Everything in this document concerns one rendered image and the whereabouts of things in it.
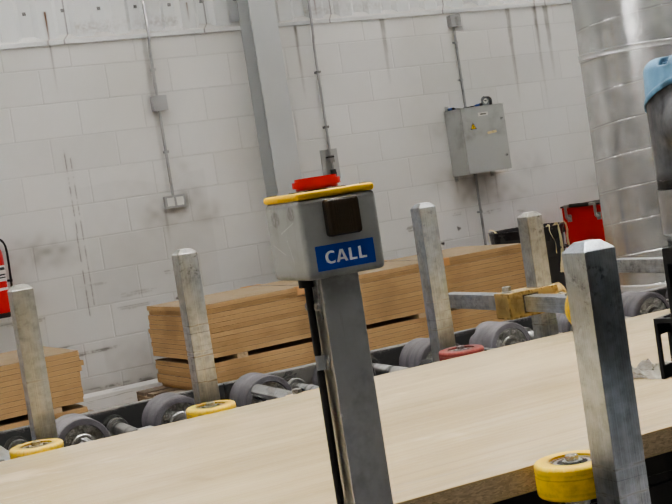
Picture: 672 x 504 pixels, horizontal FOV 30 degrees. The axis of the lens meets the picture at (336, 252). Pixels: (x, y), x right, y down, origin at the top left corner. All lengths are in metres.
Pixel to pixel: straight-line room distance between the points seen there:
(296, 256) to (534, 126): 9.23
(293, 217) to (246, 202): 7.83
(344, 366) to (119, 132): 7.54
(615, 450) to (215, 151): 7.69
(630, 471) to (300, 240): 0.39
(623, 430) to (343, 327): 0.30
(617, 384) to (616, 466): 0.07
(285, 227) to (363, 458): 0.20
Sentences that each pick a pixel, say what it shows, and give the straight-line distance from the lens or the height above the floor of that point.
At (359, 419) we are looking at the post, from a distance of 1.03.
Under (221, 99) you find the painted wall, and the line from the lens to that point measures 8.83.
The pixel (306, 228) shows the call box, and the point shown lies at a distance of 0.99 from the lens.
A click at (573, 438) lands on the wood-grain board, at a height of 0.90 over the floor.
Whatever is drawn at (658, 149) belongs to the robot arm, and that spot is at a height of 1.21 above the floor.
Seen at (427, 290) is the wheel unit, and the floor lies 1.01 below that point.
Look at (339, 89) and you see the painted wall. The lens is 9.26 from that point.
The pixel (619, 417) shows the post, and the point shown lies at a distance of 1.17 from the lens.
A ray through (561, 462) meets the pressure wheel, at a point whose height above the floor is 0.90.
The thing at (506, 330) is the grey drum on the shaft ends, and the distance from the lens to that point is 2.87.
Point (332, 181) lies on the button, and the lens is 1.02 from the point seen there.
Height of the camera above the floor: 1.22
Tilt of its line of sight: 3 degrees down
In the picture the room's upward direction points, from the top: 9 degrees counter-clockwise
